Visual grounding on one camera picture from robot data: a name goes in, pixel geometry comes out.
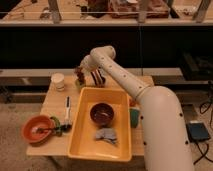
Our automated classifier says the wooden table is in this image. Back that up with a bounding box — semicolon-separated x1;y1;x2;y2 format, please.
26;76;144;157

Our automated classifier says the black foot pedal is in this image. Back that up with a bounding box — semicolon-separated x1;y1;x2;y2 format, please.
186;122;211;142

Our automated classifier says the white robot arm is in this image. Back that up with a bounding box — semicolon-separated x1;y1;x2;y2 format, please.
80;46;194;171

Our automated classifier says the orange fruit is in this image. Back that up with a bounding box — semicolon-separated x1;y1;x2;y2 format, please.
129;98;136;107

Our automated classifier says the yellow plastic tub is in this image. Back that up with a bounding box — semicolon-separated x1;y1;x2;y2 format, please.
68;87;132;162

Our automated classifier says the white paper cup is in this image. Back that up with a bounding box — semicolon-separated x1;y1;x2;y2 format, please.
51;73;65;91

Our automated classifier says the orange plastic bowl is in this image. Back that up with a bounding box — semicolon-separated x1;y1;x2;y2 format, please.
21;115;54;144

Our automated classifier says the green sponge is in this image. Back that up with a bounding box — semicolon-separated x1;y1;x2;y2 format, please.
130;109;139;128

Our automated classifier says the green plastic cup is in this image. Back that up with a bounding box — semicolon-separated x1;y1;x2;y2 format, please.
75;80;86;92

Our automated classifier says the grey crumpled cloth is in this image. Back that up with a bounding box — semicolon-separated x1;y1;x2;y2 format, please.
94;128;117;145

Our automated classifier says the striped cup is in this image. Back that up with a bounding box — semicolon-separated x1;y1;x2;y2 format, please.
91;69;106;87

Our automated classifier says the green toy vegetable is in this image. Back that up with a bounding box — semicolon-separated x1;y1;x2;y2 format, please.
50;116;62;136

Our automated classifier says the dark brown bowl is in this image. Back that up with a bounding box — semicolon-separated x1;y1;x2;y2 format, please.
90;103;114;126

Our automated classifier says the dark red grape bunch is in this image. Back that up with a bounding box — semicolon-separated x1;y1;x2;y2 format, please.
74;66;86;85

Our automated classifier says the dark spoon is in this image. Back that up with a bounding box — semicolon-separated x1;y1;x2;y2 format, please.
36;125;67;132

